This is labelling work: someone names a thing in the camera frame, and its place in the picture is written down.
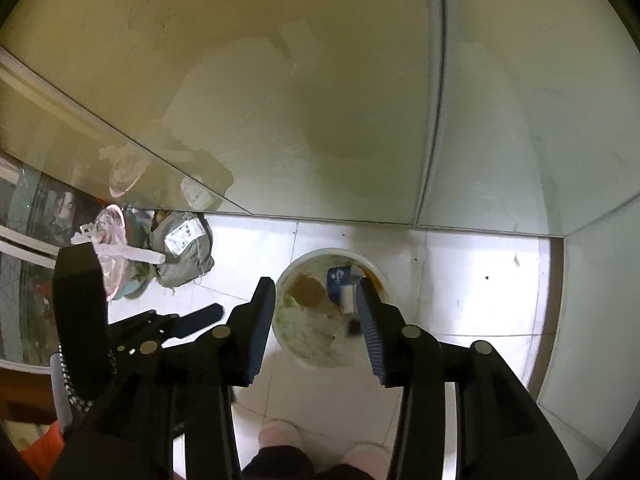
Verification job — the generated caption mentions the white trash bin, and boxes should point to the white trash bin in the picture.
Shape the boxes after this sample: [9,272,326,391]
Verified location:
[272,248,395,368]

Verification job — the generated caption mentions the pink plastic item floor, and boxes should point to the pink plastic item floor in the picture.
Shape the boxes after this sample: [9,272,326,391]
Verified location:
[70,205,166,300]

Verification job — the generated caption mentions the white rectangular foam piece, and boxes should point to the white rectangular foam piece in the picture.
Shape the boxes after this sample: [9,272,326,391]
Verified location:
[340,284,357,316]

